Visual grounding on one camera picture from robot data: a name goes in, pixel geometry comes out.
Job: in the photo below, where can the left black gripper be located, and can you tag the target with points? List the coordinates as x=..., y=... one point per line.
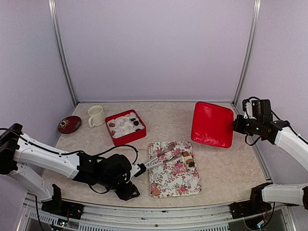
x=125, y=194

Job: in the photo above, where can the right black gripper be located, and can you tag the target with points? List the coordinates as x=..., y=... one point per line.
x=237, y=125

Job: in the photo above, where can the silver metal serving tongs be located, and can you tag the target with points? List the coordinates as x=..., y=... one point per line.
x=160, y=158

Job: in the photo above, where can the red box lid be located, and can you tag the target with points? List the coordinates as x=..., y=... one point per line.
x=212, y=125

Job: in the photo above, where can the round swirl brown chocolate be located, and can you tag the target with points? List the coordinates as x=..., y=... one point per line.
x=185, y=154

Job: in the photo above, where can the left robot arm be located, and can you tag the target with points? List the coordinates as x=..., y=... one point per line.
x=17, y=150

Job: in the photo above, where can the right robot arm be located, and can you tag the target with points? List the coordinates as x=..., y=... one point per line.
x=286, y=155

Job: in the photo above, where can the brown sweet chocolate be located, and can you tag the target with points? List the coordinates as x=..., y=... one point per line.
x=156, y=192

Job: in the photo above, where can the red chocolate box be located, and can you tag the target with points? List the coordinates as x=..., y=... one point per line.
x=128, y=138

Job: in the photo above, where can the white paper chocolate cups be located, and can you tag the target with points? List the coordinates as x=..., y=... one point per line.
x=124, y=126

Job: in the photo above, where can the white square chocolate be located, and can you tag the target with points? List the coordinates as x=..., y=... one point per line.
x=188, y=158

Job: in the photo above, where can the floral rectangular tray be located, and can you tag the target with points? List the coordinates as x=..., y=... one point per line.
x=175, y=178

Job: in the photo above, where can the cream ceramic mug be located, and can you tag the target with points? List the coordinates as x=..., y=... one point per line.
x=96, y=116

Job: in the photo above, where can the red floral saucer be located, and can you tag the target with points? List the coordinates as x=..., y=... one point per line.
x=69, y=124

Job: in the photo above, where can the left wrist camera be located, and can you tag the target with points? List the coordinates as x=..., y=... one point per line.
x=137, y=170

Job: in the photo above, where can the aluminium table front rail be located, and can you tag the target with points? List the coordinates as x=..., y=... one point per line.
x=117, y=218

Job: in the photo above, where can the left aluminium frame post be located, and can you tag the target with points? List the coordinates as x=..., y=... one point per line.
x=61, y=52

